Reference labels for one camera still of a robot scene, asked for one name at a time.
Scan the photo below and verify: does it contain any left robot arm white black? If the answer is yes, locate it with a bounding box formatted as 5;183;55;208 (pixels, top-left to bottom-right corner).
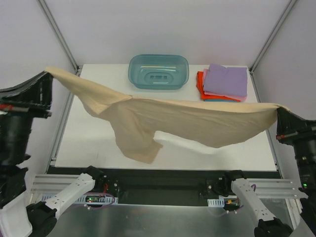
0;72;105;237

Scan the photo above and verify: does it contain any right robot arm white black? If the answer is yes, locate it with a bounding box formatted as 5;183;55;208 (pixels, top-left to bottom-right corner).
216;108;316;237

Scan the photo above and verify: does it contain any left white cable duct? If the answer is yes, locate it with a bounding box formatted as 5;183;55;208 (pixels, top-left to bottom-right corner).
40;194;119;205

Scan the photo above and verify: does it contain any orange folded t shirt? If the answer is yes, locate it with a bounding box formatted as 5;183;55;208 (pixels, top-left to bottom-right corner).
196;71;240;102

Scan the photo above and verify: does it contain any aluminium frame post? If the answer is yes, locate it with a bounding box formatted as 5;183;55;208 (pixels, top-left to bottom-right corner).
36;0;80;73
248;0;299;74

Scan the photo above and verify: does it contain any white cable duct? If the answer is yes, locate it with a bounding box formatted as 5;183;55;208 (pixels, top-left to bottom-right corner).
207;198;225;208
40;194;119;205

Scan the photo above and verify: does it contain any beige t shirt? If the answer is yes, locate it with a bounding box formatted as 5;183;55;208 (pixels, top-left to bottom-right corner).
46;67;281;164

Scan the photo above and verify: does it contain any pink folded t shirt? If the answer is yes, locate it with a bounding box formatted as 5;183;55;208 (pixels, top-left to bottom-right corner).
202;69;247;102

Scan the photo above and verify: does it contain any left aluminium frame post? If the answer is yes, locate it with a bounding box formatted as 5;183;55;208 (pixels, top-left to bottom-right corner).
36;0;80;73

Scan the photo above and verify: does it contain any teal plastic tub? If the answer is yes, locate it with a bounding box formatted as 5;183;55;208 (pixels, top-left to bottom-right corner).
128;54;189;90

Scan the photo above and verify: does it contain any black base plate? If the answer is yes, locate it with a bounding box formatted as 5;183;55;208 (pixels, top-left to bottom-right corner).
103;169;233;206

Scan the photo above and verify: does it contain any purple folded t shirt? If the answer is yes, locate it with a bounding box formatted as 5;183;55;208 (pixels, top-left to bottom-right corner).
203;64;248;97

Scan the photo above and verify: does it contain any right aluminium frame post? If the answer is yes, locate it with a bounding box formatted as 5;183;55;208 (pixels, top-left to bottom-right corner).
248;0;299;74

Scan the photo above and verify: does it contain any teal folded t shirt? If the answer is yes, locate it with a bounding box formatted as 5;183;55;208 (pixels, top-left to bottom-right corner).
204;99;236;103

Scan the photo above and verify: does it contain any aluminium front rail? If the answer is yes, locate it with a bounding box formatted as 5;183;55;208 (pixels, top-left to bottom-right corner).
30;174;302;199

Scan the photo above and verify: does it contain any right white cable duct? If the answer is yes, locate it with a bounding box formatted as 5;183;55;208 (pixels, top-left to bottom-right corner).
207;198;225;208

